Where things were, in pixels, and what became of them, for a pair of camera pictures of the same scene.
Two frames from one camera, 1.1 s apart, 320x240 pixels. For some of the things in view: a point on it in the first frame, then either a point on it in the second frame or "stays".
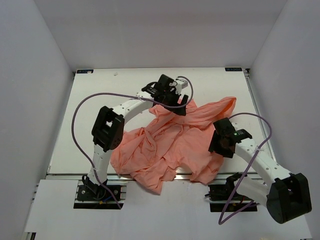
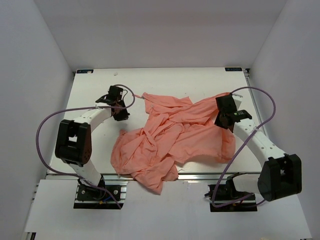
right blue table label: x=233 y=69 stays
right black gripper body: x=217 y=145 → x=218 y=121
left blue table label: x=84 y=71 stays
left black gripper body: x=170 y=97 → x=122 y=114
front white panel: x=183 y=207 stays
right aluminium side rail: x=247 y=76 stays
